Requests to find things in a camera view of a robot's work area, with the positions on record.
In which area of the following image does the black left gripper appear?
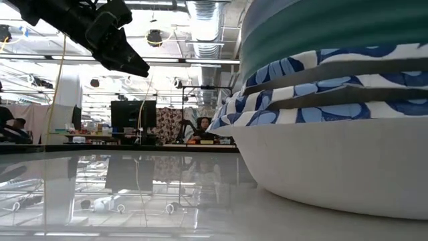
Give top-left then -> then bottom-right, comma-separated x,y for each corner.
90,0 -> 150,78

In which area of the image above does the green bowl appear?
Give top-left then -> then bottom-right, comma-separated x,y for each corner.
239,0 -> 428,84

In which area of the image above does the white blue-patterned bottom bowl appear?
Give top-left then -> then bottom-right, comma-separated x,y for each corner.
209,100 -> 428,221

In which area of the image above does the black ceiling-mounted device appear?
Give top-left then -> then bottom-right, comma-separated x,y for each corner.
146,29 -> 164,47

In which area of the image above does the long ceiling light strip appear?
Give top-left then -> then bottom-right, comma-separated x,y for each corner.
0,54 -> 241,66

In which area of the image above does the black monitor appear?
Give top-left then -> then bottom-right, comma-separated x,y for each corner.
110,100 -> 157,145

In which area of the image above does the brown patterned cloth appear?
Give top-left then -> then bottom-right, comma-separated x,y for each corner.
156,106 -> 184,145

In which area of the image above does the white pillar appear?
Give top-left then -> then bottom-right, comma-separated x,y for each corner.
53,65 -> 84,145

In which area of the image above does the person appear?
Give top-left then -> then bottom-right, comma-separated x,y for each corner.
190,116 -> 218,145
0,106 -> 33,145

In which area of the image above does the pink cloth partition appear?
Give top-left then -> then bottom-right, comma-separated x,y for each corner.
6,103 -> 47,145

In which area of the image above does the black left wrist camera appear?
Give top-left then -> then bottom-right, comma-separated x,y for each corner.
85,11 -> 118,44

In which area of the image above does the yellow cable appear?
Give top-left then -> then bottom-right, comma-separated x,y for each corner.
45,33 -> 68,145

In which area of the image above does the black metal stand frame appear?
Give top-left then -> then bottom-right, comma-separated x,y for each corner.
181,85 -> 234,111

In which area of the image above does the silver ventilation duct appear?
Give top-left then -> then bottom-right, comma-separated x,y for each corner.
187,0 -> 228,101

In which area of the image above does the black metal table frame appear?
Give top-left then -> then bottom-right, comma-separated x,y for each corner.
0,143 -> 240,154

